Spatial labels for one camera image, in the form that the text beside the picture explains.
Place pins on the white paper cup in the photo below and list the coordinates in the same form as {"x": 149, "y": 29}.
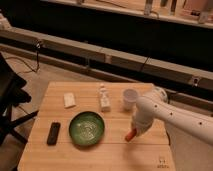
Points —
{"x": 129, "y": 98}

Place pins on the white rectangular block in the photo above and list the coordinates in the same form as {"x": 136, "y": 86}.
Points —
{"x": 69, "y": 100}

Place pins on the black remote control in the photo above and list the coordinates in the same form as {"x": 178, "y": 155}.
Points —
{"x": 53, "y": 133}

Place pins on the white figurine bottle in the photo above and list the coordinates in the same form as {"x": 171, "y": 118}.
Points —
{"x": 104, "y": 99}

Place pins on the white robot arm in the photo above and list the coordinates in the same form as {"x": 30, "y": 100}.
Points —
{"x": 154, "y": 104}

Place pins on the black office chair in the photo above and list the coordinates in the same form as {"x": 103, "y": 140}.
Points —
{"x": 11, "y": 95}

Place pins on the green ceramic bowl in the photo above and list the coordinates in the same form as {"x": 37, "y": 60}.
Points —
{"x": 86, "y": 128}

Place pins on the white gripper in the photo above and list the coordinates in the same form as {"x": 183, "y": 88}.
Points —
{"x": 141, "y": 129}

